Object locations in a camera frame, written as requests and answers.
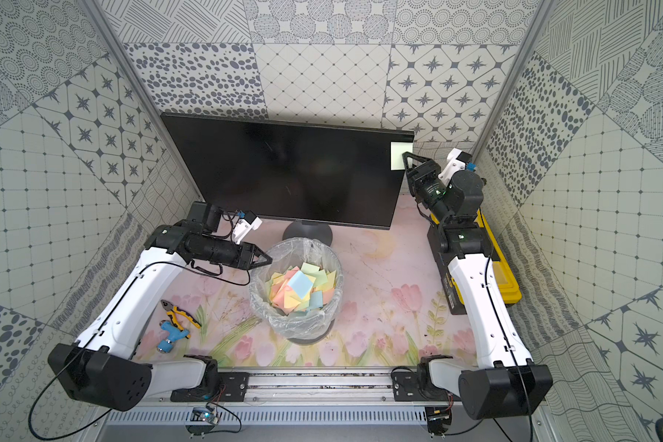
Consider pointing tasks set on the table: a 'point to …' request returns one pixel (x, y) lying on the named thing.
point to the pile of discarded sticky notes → (301, 290)
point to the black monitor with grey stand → (312, 175)
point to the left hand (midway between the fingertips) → (263, 255)
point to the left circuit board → (202, 422)
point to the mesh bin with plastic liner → (299, 328)
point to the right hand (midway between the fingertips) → (401, 160)
